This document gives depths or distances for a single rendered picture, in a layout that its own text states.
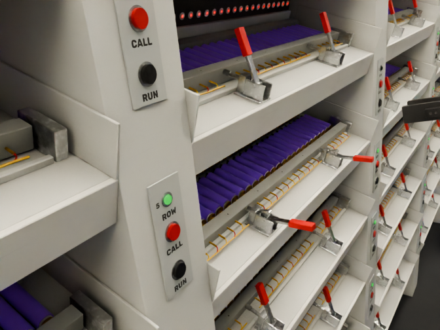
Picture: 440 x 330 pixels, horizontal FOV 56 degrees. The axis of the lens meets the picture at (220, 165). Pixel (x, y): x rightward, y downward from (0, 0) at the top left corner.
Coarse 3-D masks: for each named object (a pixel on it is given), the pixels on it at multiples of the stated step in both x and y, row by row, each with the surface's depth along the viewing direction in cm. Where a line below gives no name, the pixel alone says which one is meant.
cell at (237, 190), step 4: (208, 176) 66; (212, 176) 66; (216, 176) 66; (212, 180) 65; (216, 180) 65; (220, 180) 65; (224, 180) 65; (220, 184) 65; (224, 184) 64; (228, 184) 64; (232, 184) 64; (228, 188) 64; (232, 188) 64; (236, 188) 64; (240, 188) 64; (236, 192) 63; (240, 192) 64
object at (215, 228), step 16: (336, 128) 88; (320, 144) 81; (304, 160) 75; (272, 176) 68; (288, 176) 71; (256, 192) 63; (272, 192) 66; (240, 208) 59; (208, 224) 55; (224, 224) 55; (240, 224) 58; (208, 240) 53; (208, 256) 51
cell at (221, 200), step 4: (196, 184) 63; (200, 184) 63; (200, 188) 62; (204, 188) 62; (200, 192) 62; (204, 192) 62; (208, 192) 62; (212, 192) 62; (208, 196) 61; (212, 196) 61; (216, 196) 61; (220, 196) 61; (212, 200) 61; (216, 200) 61; (220, 200) 61; (224, 200) 60; (228, 200) 61; (220, 204) 60; (224, 204) 60
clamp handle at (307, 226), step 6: (270, 210) 58; (270, 216) 59; (276, 222) 57; (282, 222) 57; (288, 222) 56; (294, 222) 56; (300, 222) 56; (306, 222) 55; (294, 228) 56; (300, 228) 55; (306, 228) 55; (312, 228) 54
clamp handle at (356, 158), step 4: (336, 152) 78; (340, 156) 77; (344, 156) 77; (348, 156) 77; (352, 156) 77; (356, 156) 76; (360, 156) 75; (364, 156) 75; (368, 156) 75; (372, 156) 75; (356, 160) 76; (360, 160) 75; (364, 160) 75; (368, 160) 74; (372, 160) 74
